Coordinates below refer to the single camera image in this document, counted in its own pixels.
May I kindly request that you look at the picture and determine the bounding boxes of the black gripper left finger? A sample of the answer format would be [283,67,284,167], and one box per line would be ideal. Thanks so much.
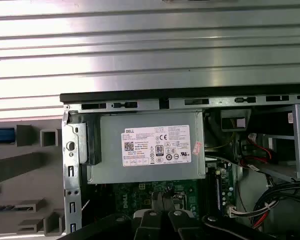
[73,191,165,240]

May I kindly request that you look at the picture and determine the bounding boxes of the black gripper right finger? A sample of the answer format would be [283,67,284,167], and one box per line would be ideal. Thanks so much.
[165,192,278,240]

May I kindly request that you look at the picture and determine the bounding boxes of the CPU socket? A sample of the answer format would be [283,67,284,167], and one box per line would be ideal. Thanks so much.
[149,190,191,216]

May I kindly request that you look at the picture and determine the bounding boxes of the green motherboard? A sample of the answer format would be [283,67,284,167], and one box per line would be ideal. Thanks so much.
[88,162,240,226]

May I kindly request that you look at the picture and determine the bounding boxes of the black RAM slot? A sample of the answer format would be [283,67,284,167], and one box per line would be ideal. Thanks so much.
[205,163,216,216]

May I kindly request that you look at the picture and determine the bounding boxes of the dark RAM stick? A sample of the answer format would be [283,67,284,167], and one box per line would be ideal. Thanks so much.
[214,168,223,213]

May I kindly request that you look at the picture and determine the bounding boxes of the white plug connector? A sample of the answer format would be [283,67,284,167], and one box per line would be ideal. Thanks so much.
[226,203,238,220]

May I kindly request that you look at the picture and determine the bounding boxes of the grey power supply unit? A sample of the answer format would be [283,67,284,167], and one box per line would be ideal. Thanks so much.
[87,111,206,185]

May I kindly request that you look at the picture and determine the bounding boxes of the black open PC case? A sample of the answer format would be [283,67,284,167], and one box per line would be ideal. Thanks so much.
[59,86,300,240]

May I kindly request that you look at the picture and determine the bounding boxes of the grey optical drive bay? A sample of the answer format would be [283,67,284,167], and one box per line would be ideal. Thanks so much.
[239,103,300,183]

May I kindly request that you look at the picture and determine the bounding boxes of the grey parts rack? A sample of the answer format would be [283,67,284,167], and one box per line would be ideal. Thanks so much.
[0,123,66,236]

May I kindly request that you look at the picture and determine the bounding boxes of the yellow wire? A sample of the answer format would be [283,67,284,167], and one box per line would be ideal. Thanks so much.
[204,117,236,153]

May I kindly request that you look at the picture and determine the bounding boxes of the black wire bundle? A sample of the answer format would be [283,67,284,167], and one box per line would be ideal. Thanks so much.
[252,178,300,226]

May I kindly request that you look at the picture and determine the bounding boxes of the red wire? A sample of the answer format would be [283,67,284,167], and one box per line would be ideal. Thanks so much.
[254,146,277,163]

